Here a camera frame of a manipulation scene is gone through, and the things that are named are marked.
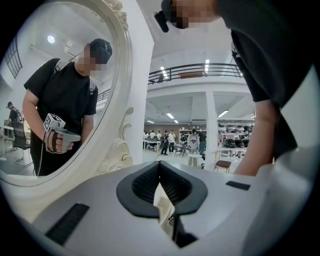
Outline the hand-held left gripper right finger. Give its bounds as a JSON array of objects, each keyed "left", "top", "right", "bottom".
[{"left": 159, "top": 160, "right": 267, "bottom": 256}]

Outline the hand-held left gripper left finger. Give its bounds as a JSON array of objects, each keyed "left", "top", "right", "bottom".
[{"left": 31, "top": 160, "right": 181, "bottom": 256}]

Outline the white dressing table drawer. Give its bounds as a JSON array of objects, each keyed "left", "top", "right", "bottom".
[{"left": 152, "top": 181, "right": 179, "bottom": 237}]

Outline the person's left forearm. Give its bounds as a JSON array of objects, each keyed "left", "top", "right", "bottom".
[{"left": 233, "top": 98, "right": 282, "bottom": 177}]

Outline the white ornate dressing table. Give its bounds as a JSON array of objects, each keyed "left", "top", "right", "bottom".
[{"left": 0, "top": 0, "right": 135, "bottom": 223}]

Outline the brown cushioned stool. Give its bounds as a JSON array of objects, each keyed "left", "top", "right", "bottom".
[{"left": 214, "top": 160, "right": 233, "bottom": 174}]

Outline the round white side table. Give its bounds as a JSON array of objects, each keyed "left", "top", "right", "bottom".
[{"left": 187, "top": 153, "right": 203, "bottom": 167}]

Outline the rack of black strollers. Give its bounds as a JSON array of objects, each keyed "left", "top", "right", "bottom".
[{"left": 217, "top": 123, "right": 254, "bottom": 149}]

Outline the white square column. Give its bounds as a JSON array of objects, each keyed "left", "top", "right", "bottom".
[{"left": 204, "top": 90, "right": 219, "bottom": 172}]

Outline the green office table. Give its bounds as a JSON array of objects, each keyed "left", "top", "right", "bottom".
[{"left": 143, "top": 139, "right": 163, "bottom": 152}]

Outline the black mezzanine railing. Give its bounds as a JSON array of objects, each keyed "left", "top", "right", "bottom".
[{"left": 148, "top": 62, "right": 245, "bottom": 85}]

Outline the person's black t-shirt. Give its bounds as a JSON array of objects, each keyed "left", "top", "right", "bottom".
[{"left": 214, "top": 0, "right": 320, "bottom": 165}]

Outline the oval mirror glass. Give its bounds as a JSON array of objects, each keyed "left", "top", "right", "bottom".
[{"left": 0, "top": 1, "right": 121, "bottom": 177}]

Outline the person's head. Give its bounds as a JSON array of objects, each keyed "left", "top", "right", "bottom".
[{"left": 160, "top": 0, "right": 223, "bottom": 30}]

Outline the black head-worn camera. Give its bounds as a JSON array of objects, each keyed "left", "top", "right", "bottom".
[{"left": 154, "top": 9, "right": 171, "bottom": 34}]

